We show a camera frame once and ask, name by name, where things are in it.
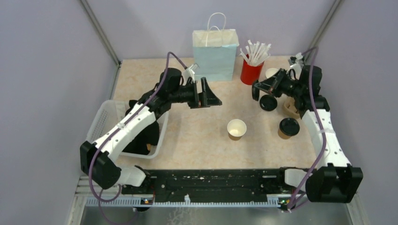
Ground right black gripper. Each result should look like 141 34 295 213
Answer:
253 68 302 99

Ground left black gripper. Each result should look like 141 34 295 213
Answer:
170 77 222 109

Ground black plastic cup lid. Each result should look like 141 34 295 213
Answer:
279 118 300 137

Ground brown paper coffee cup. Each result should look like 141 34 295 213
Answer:
278 129 291 140

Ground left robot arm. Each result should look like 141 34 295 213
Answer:
80 68 222 194

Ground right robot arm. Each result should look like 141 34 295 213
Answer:
252 65 363 203

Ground stacked brown paper cups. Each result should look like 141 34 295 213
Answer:
265 68 279 79

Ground stack of black lids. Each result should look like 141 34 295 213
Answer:
259 95 278 112

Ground red ribbed straw cup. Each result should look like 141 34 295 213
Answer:
240 60 264 85

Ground cardboard cup carrier tray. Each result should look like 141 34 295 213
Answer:
282 97 300 119

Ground white wrapped straws bundle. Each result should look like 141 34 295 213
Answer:
240 40 272 67

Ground light blue paper bag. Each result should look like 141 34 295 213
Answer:
192 12 239 82

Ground black cloth in basket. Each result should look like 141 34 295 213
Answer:
122 100 161 156

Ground clear plastic basket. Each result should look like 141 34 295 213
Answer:
86 100 169 159

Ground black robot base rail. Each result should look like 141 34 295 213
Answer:
121 167 295 205

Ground white toothed cable rail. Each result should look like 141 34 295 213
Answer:
101 195 280 208

